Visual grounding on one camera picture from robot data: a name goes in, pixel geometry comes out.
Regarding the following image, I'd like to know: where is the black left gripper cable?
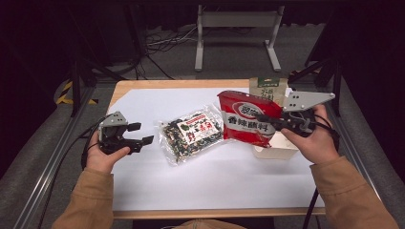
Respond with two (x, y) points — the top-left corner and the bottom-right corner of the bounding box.
(37, 116), (111, 229)

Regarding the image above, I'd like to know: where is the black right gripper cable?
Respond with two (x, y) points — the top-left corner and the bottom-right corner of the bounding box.
(301, 114), (341, 229)

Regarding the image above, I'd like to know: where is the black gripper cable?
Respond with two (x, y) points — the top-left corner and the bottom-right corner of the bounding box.
(37, 116), (111, 229)
(301, 114), (341, 229)

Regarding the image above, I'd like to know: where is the bundle of floor cables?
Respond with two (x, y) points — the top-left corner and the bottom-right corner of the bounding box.
(133, 26), (199, 81)

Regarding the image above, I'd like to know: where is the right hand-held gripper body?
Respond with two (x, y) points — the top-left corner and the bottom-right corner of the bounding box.
(280, 91), (336, 138)

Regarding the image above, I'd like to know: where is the person's right hand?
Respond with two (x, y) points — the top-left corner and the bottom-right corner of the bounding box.
(281, 104), (340, 165)

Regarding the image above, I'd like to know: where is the grey metal stand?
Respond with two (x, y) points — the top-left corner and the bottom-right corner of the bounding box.
(194, 4), (286, 73)

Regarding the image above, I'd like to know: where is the person's tan clothing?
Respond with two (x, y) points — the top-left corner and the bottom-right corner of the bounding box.
(168, 219), (247, 229)

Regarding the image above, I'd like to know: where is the yellow black striped tape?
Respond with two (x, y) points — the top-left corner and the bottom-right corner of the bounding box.
(54, 79), (99, 106)

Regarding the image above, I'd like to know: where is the aluminium frame rail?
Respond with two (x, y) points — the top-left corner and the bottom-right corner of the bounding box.
(12, 85), (97, 229)
(327, 100), (384, 204)

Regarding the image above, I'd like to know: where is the white table sheet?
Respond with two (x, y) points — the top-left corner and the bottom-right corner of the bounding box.
(109, 87), (326, 212)

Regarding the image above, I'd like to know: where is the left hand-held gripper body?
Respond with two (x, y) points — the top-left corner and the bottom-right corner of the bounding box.
(97, 111), (134, 156)

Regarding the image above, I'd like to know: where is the red seasoning packet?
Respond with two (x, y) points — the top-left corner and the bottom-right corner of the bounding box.
(217, 90), (285, 149)

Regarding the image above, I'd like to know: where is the person's left hand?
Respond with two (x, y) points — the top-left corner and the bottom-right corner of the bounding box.
(84, 130), (132, 175)

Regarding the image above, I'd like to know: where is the clear dried seaweed mix packet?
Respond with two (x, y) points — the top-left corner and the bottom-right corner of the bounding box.
(154, 104), (225, 167)

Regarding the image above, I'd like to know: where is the black metal stand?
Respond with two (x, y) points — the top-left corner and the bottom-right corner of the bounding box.
(65, 0), (147, 118)
(287, 56), (344, 117)

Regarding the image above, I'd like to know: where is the beige packet with green label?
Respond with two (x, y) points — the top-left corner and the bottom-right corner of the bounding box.
(248, 76), (289, 108)

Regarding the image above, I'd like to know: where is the cardboard box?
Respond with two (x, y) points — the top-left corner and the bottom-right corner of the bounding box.
(251, 130), (301, 160)

